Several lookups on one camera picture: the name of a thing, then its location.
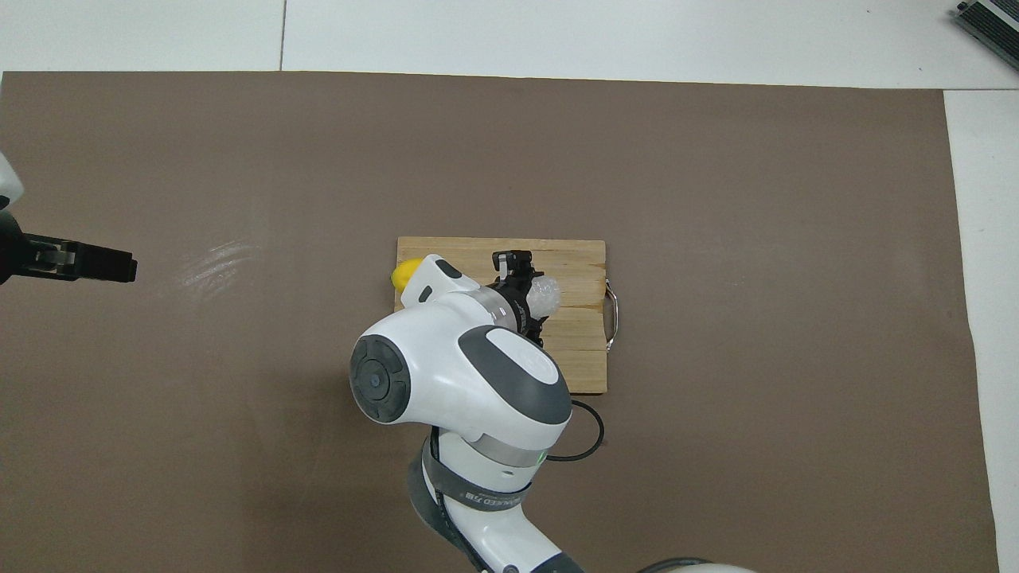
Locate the brown paper table mat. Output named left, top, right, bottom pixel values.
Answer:
left=0, top=72, right=1000, bottom=573

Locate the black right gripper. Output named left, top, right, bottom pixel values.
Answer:
left=487, top=250, right=549, bottom=347

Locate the black ribbed device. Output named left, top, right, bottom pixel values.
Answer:
left=955, top=0, right=1019, bottom=74

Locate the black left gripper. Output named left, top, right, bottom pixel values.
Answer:
left=0, top=211, right=138, bottom=285

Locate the wooden cutting board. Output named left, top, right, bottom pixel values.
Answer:
left=394, top=236, right=620, bottom=395

